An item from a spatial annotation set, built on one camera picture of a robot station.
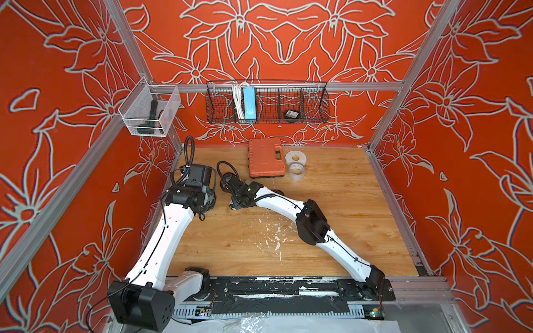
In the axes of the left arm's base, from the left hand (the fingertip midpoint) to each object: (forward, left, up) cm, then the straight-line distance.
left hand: (197, 194), depth 78 cm
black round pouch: (+14, -31, -16) cm, 38 cm away
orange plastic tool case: (+35, -24, -14) cm, 45 cm away
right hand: (+8, -11, -7) cm, 16 cm away
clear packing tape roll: (+25, -40, -18) cm, 50 cm away
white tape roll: (+38, -37, -17) cm, 56 cm away
